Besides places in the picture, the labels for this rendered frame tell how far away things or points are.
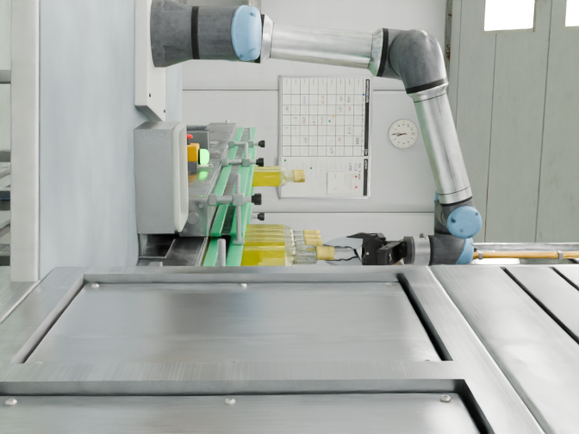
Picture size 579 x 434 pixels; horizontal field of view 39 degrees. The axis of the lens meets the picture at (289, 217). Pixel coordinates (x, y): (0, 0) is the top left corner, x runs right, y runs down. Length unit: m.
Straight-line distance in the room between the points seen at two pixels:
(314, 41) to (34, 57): 1.00
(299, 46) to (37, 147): 1.01
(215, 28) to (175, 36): 0.09
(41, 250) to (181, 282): 0.18
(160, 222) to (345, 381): 1.06
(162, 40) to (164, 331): 1.01
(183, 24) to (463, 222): 0.76
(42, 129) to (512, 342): 0.61
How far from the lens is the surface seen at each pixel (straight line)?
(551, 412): 0.69
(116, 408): 0.70
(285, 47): 1.93
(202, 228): 1.91
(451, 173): 1.86
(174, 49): 1.80
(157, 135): 1.69
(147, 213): 1.72
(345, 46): 1.94
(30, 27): 1.06
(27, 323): 0.89
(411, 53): 1.84
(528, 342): 0.83
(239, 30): 1.78
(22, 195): 1.04
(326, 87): 7.86
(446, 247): 2.02
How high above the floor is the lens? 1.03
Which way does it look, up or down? 1 degrees up
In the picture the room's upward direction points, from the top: 90 degrees clockwise
